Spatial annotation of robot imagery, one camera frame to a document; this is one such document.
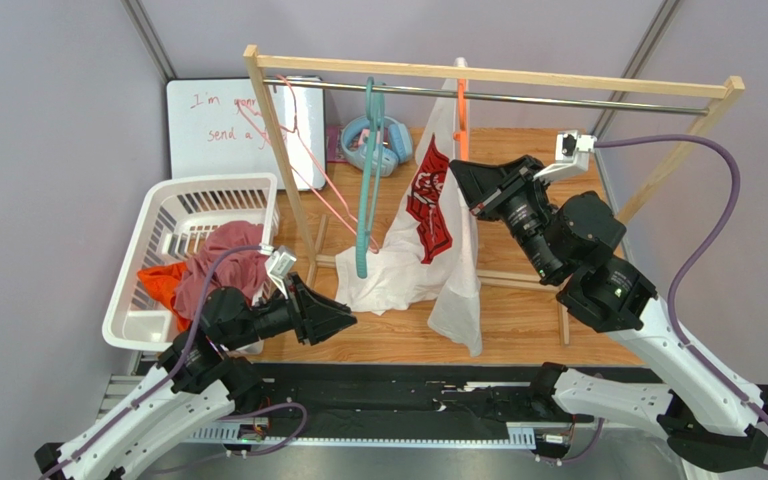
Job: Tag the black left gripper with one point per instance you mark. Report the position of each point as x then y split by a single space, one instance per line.
314 315

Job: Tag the teal plastic hanger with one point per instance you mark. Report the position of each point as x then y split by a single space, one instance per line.
375 112

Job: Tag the orange plastic hanger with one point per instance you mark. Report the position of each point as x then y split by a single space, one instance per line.
461 133

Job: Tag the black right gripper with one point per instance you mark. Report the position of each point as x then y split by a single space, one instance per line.
498 194

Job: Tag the white t shirt red print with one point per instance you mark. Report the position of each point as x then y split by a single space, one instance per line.
430 250

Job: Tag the orange t shirt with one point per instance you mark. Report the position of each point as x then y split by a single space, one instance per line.
163 284

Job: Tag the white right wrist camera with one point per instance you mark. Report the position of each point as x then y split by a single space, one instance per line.
572 155

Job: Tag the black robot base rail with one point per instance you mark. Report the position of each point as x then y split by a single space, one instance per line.
400 403

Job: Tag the white whiteboard red writing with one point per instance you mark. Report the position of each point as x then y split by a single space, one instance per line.
215 127

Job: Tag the metal hanging rod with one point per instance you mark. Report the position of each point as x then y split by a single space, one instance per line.
493 97

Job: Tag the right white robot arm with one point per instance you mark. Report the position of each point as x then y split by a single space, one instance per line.
706 413

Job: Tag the pink t shirt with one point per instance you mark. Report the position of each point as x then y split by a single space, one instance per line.
243 270

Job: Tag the wooden clothes rack frame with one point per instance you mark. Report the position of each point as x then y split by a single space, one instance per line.
722 98

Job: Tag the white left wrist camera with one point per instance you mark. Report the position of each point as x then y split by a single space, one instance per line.
280 261

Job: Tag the light blue headphones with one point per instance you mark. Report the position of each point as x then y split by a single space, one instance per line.
394 146

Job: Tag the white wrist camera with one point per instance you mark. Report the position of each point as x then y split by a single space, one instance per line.
280 261
572 155

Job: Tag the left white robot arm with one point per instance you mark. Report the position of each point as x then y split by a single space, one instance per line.
195 382

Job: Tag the white plastic laundry basket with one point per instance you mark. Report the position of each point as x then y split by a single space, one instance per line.
174 222

